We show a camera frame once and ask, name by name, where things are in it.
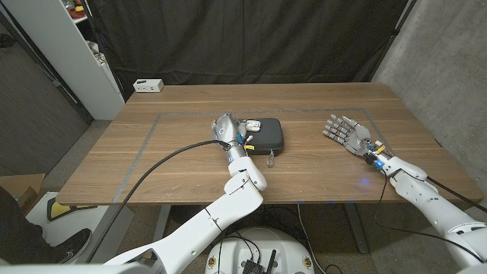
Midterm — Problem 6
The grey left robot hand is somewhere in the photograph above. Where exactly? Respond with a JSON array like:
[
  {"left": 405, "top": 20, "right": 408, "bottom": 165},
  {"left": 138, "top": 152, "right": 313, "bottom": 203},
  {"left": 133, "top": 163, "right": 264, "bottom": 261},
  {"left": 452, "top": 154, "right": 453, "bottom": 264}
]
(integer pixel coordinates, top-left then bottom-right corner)
[{"left": 211, "top": 113, "right": 252, "bottom": 155}]

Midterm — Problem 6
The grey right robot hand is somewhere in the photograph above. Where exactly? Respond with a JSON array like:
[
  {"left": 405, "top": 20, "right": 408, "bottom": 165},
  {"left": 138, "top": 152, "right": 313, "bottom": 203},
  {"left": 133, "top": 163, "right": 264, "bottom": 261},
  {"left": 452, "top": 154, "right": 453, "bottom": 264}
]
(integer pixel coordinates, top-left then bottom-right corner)
[{"left": 322, "top": 113, "right": 372, "bottom": 156}]

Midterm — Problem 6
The black zippered pouch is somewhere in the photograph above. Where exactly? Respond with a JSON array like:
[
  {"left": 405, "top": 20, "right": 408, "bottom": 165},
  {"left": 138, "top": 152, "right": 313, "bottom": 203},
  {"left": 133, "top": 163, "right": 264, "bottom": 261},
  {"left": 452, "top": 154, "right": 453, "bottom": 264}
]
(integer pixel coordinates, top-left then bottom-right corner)
[{"left": 243, "top": 117, "right": 285, "bottom": 169}]

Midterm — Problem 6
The grey metal table leg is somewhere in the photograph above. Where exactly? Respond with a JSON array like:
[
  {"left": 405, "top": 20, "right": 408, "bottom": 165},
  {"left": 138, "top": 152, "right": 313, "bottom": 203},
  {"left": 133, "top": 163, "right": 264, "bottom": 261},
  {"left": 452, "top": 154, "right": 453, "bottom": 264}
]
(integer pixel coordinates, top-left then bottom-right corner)
[
  {"left": 151, "top": 205, "right": 172, "bottom": 241},
  {"left": 342, "top": 203, "right": 369, "bottom": 255}
]

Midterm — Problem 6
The black curtain backdrop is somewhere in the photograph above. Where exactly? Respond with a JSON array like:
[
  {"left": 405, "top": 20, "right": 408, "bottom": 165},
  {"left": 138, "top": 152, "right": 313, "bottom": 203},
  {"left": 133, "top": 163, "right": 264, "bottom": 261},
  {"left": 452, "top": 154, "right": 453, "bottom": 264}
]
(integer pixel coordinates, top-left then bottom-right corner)
[{"left": 85, "top": 0, "right": 410, "bottom": 102}]

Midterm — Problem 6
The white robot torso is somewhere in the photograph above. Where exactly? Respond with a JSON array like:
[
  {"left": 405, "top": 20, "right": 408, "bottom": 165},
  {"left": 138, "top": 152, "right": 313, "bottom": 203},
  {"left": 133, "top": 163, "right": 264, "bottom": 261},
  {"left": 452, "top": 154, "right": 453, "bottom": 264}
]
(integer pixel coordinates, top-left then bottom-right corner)
[{"left": 204, "top": 227, "right": 316, "bottom": 274}]

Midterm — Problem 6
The black module with antenna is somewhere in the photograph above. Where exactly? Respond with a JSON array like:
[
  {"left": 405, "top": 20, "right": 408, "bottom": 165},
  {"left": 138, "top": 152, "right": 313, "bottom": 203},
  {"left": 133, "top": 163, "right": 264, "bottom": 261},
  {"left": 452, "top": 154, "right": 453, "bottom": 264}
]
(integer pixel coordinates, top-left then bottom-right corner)
[{"left": 240, "top": 249, "right": 278, "bottom": 274}]

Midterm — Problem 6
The white cabinet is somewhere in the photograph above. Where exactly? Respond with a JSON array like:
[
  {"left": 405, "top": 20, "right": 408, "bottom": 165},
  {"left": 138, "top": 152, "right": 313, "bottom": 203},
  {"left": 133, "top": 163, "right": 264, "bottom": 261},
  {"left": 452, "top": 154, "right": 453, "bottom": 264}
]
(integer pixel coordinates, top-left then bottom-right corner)
[{"left": 0, "top": 0, "right": 126, "bottom": 121}]

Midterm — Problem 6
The black shoe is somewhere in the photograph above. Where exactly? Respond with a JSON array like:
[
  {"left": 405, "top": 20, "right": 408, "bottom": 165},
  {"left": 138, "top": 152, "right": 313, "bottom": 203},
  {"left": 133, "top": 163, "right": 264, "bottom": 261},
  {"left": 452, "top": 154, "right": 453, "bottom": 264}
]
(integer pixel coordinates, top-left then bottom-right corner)
[{"left": 47, "top": 228, "right": 93, "bottom": 265}]

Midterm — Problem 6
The brown cardboard box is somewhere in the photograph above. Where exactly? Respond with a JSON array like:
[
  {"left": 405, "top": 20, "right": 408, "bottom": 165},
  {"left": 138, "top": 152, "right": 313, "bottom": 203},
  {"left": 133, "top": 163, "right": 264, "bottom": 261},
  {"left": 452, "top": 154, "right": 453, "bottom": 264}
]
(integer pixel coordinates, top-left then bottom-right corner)
[{"left": 0, "top": 173, "right": 46, "bottom": 216}]

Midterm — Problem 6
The black trouser leg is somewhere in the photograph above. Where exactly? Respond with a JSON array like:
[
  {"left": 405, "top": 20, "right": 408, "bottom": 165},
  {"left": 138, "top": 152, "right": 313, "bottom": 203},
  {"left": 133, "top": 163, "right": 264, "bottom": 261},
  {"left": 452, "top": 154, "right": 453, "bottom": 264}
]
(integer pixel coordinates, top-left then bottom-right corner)
[{"left": 0, "top": 186, "right": 50, "bottom": 266}]

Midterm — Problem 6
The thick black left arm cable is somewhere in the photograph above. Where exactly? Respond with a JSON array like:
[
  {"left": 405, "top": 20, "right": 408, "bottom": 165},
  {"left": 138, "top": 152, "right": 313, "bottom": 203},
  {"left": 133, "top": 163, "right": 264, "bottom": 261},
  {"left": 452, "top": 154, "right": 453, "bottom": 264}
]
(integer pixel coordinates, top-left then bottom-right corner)
[{"left": 85, "top": 139, "right": 231, "bottom": 263}]

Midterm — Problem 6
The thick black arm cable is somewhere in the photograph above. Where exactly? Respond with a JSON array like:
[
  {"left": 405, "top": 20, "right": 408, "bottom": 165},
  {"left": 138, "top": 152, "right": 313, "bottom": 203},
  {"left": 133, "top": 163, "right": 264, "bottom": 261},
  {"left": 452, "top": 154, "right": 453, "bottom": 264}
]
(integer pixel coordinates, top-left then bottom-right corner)
[
  {"left": 425, "top": 175, "right": 487, "bottom": 214},
  {"left": 85, "top": 139, "right": 231, "bottom": 263}
]

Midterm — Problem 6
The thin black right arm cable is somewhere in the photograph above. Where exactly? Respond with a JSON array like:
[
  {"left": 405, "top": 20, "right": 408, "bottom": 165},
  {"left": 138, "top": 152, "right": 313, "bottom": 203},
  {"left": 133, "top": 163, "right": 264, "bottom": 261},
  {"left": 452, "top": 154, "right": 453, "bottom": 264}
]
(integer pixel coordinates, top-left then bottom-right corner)
[{"left": 374, "top": 173, "right": 484, "bottom": 263}]

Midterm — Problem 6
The black floor cable bundle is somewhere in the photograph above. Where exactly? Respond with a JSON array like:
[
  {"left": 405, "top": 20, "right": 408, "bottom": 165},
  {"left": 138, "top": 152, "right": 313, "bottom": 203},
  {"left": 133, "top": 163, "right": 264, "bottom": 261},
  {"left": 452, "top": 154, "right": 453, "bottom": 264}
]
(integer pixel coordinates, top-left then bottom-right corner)
[{"left": 224, "top": 205, "right": 301, "bottom": 252}]

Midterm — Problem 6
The grey floor cable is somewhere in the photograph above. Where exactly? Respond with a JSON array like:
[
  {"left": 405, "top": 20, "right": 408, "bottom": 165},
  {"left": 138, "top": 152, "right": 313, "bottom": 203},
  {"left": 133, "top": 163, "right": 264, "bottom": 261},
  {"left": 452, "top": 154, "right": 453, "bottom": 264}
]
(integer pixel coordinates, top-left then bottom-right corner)
[{"left": 296, "top": 202, "right": 328, "bottom": 274}]

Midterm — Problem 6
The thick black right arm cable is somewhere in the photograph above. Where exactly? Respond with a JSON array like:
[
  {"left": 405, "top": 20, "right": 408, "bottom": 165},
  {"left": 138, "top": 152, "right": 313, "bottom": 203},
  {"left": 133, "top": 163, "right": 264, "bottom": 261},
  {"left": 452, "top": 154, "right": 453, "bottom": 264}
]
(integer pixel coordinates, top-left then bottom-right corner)
[{"left": 425, "top": 175, "right": 487, "bottom": 214}]

